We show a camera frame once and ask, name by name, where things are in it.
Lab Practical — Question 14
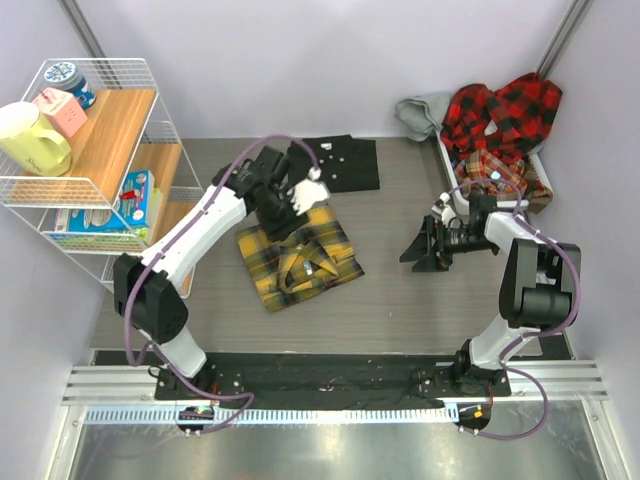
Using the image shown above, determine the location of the white wire shelf rack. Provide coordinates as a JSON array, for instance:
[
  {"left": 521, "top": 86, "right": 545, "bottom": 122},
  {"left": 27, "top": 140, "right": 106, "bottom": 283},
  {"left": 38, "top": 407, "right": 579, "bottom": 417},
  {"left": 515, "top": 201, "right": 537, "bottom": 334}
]
[{"left": 1, "top": 58, "right": 204, "bottom": 290}]

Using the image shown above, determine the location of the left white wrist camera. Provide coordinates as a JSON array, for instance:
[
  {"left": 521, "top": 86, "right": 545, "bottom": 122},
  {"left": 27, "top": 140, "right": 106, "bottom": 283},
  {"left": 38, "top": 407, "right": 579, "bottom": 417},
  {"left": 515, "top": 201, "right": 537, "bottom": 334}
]
[{"left": 287, "top": 167, "right": 330, "bottom": 216}]

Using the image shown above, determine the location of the pink cube box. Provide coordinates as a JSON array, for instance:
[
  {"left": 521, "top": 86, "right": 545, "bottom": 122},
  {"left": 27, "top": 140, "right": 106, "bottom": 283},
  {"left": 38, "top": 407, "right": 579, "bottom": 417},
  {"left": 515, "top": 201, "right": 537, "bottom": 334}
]
[{"left": 33, "top": 87, "right": 88, "bottom": 138}]

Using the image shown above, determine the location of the brown plaid shirt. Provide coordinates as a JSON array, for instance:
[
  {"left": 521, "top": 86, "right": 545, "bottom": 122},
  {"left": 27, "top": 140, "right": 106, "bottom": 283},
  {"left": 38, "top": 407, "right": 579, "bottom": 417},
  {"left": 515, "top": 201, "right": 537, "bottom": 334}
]
[{"left": 454, "top": 149, "right": 554, "bottom": 213}]

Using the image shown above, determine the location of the green box on shelf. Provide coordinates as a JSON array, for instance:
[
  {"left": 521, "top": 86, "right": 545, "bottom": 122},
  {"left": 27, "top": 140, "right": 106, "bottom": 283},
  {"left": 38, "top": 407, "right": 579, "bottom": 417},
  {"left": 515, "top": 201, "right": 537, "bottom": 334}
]
[{"left": 135, "top": 188, "right": 163, "bottom": 245}]

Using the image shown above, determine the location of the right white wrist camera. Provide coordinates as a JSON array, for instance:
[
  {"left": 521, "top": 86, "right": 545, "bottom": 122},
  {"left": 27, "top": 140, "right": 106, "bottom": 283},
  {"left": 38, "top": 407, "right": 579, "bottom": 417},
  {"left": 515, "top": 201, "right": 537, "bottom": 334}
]
[{"left": 431, "top": 192, "right": 457, "bottom": 227}]

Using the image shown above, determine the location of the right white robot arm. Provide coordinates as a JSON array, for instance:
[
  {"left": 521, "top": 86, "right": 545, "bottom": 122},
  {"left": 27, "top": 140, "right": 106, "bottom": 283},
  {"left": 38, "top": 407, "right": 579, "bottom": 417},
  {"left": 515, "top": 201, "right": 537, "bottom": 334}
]
[{"left": 399, "top": 191, "right": 581, "bottom": 396}]

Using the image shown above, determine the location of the white laundry basket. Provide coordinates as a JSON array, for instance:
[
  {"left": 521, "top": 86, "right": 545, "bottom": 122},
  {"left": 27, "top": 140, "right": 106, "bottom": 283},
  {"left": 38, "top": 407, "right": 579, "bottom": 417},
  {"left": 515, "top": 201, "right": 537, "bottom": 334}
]
[{"left": 435, "top": 136, "right": 553, "bottom": 215}]

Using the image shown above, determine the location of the blue product box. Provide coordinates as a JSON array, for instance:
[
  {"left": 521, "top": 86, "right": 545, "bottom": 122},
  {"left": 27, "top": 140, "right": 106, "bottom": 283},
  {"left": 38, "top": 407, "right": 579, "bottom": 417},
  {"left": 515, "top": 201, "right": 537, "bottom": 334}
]
[{"left": 52, "top": 169, "right": 156, "bottom": 234}]

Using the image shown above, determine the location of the purple cable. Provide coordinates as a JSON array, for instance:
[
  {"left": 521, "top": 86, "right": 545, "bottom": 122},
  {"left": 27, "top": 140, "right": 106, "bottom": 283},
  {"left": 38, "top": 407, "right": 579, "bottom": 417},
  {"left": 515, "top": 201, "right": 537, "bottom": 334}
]
[
  {"left": 122, "top": 133, "right": 321, "bottom": 434},
  {"left": 444, "top": 178, "right": 584, "bottom": 440}
]

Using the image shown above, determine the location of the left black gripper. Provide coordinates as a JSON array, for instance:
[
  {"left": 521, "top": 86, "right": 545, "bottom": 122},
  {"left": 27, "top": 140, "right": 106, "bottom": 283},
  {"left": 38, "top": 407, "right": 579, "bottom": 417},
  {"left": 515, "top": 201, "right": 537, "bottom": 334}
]
[{"left": 256, "top": 186, "right": 311, "bottom": 244}]

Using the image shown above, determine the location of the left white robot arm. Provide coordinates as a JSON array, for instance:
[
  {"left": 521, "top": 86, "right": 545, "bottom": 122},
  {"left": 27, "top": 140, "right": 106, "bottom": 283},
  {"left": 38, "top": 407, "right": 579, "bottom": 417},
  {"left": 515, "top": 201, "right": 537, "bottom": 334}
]
[{"left": 113, "top": 146, "right": 327, "bottom": 399}]

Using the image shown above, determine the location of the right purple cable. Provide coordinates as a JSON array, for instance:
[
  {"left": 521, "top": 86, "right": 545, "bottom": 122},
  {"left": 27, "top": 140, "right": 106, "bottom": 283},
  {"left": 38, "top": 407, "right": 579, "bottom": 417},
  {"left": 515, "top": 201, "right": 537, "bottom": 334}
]
[{"left": 444, "top": 178, "right": 584, "bottom": 440}]

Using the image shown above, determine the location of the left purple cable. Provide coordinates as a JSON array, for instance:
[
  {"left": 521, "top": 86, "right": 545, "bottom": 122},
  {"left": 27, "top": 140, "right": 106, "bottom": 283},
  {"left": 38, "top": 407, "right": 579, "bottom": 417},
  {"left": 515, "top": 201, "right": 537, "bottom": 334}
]
[{"left": 122, "top": 133, "right": 321, "bottom": 434}]

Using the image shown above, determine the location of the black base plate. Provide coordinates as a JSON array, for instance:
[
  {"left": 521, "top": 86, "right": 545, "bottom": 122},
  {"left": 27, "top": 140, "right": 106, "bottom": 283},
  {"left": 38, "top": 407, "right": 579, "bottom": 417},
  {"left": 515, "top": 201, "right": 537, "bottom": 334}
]
[{"left": 155, "top": 353, "right": 511, "bottom": 410}]

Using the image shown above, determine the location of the grey crumpled shirt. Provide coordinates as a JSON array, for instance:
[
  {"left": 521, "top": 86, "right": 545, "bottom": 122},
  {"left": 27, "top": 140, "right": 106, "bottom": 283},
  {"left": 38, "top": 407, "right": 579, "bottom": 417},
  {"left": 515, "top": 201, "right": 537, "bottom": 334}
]
[{"left": 395, "top": 92, "right": 453, "bottom": 142}]

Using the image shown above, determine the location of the blue patterned tin can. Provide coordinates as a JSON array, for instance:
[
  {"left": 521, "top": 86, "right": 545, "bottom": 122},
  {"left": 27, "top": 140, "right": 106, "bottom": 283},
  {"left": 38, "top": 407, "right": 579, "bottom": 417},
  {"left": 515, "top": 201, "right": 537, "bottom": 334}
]
[{"left": 43, "top": 61, "right": 96, "bottom": 110}]

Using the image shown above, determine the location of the yellow plaid long sleeve shirt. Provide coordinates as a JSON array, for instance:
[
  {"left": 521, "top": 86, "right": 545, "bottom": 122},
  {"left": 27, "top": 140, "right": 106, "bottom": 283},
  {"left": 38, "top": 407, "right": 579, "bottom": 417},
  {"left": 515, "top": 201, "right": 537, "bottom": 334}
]
[{"left": 236, "top": 205, "right": 364, "bottom": 312}]

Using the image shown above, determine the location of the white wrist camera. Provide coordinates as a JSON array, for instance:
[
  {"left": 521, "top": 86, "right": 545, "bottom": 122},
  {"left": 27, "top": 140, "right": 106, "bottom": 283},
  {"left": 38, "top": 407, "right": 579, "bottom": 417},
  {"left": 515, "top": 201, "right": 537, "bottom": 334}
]
[
  {"left": 287, "top": 167, "right": 330, "bottom": 216},
  {"left": 431, "top": 192, "right": 457, "bottom": 227}
]

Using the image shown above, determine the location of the red black plaid shirt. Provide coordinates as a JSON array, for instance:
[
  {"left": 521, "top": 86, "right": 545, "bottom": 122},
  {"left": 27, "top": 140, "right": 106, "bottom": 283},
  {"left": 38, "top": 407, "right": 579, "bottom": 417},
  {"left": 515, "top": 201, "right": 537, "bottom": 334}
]
[{"left": 440, "top": 72, "right": 563, "bottom": 165}]

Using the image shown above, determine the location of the yellow green pitcher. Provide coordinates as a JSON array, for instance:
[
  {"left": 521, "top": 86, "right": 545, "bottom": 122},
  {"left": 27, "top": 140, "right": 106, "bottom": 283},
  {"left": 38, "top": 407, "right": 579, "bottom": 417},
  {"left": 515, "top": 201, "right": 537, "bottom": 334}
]
[{"left": 0, "top": 102, "right": 72, "bottom": 177}]

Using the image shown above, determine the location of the white slotted cable duct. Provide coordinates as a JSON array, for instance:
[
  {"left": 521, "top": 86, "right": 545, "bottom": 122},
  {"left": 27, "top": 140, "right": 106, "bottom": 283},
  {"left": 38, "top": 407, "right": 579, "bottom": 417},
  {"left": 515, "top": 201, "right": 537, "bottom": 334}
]
[{"left": 84, "top": 404, "right": 459, "bottom": 426}]

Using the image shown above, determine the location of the folded black shirt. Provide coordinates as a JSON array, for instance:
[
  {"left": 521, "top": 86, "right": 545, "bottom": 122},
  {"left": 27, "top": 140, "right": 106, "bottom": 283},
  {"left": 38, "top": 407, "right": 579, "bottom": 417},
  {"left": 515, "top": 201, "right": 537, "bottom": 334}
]
[{"left": 303, "top": 135, "right": 380, "bottom": 193}]

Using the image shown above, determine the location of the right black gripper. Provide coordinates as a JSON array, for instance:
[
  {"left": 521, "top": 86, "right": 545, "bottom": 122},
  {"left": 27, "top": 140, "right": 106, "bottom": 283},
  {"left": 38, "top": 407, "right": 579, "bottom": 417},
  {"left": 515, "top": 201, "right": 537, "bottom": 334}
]
[{"left": 400, "top": 214, "right": 498, "bottom": 273}]

